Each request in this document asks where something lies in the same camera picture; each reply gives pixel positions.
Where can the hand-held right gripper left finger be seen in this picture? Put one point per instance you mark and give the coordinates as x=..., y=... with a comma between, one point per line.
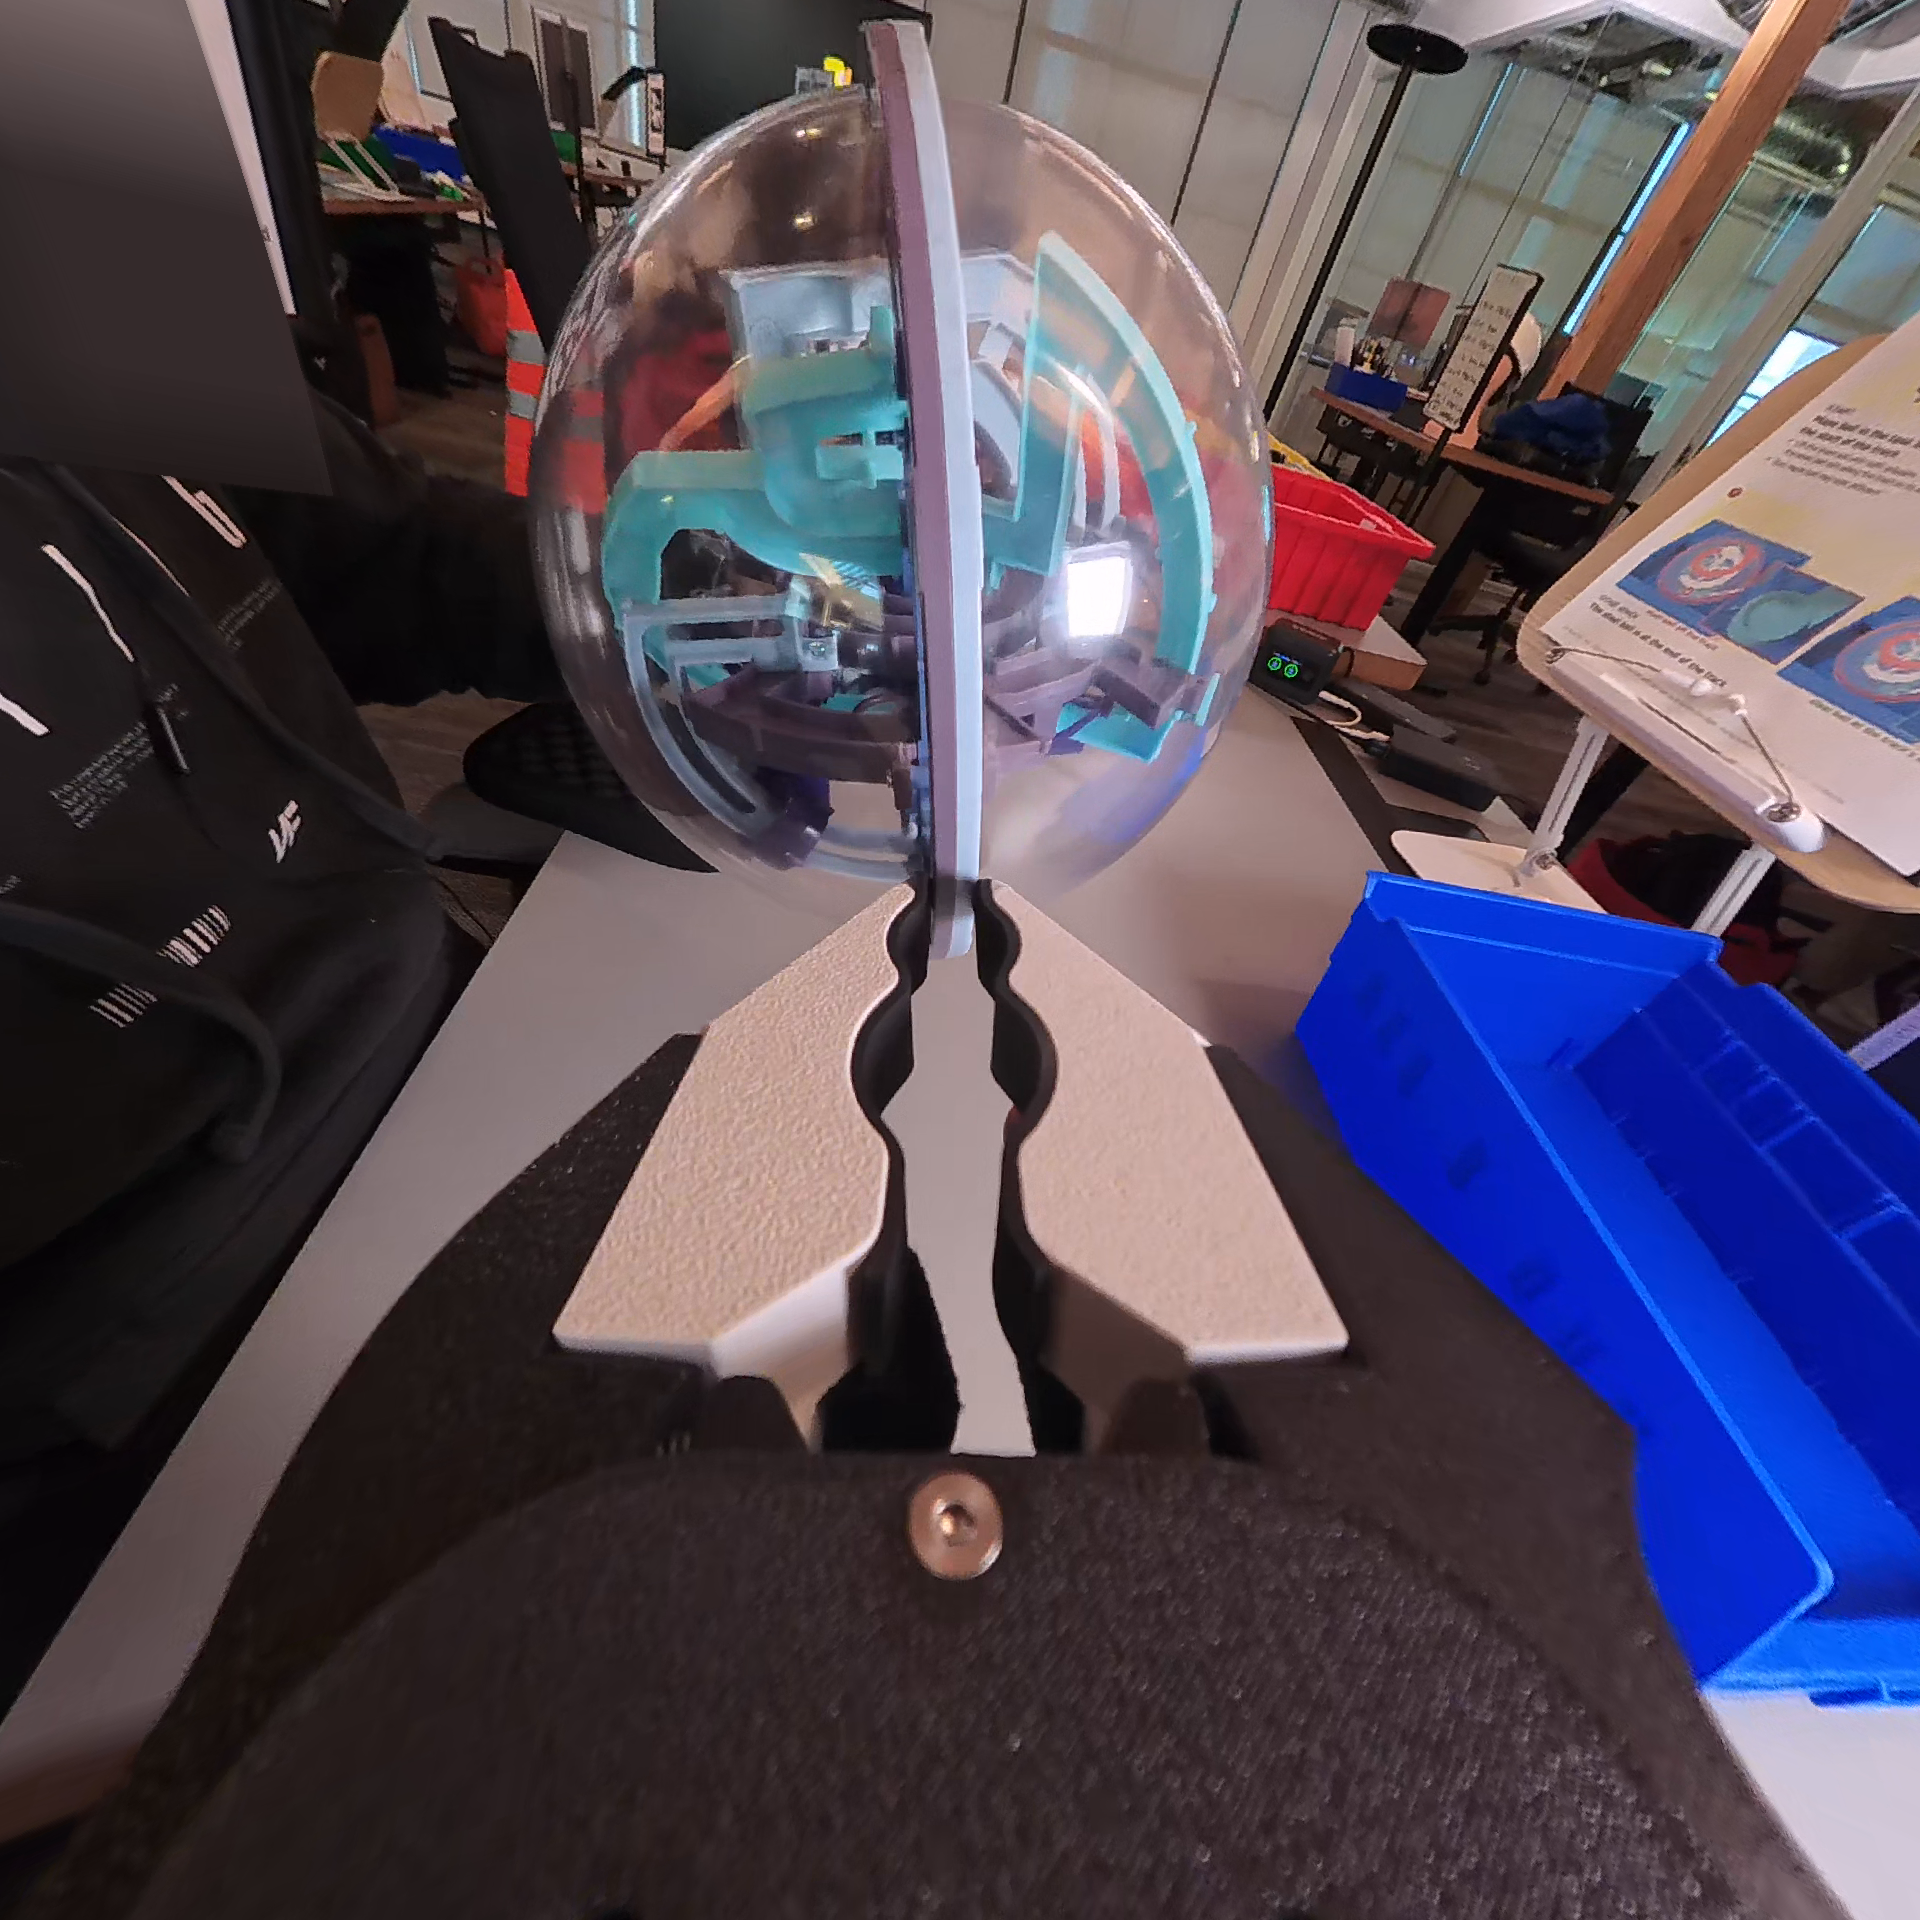
x=735, y=1184

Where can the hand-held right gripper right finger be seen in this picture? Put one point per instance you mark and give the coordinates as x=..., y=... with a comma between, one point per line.
x=1154, y=1201

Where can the clear plastic maze ball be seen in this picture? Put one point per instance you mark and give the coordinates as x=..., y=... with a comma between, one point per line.
x=779, y=495

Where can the black mesh chair armrest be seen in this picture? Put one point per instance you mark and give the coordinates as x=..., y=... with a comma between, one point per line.
x=539, y=779

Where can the blue plastic bin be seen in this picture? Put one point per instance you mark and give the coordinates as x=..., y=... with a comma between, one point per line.
x=1651, y=1201

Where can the black power adapter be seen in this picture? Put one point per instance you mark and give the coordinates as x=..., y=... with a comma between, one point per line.
x=1434, y=761

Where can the black battery charger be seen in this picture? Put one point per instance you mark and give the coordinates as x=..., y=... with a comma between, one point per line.
x=1298, y=663

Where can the red plastic crate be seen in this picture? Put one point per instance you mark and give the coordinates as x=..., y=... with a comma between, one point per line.
x=1349, y=555

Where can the orange traffic cone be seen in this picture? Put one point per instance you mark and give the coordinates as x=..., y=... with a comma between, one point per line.
x=521, y=375

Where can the standing sign board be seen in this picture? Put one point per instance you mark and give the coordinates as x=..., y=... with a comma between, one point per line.
x=1476, y=352

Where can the printed instruction sheet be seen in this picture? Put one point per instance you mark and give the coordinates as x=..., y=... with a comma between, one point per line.
x=1844, y=495

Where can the black flag panel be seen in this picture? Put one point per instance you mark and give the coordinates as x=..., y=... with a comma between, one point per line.
x=517, y=181

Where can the wooden pillar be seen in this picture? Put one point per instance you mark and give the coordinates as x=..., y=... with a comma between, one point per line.
x=1695, y=194

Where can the black floor lamp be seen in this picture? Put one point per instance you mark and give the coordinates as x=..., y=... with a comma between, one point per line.
x=1417, y=44

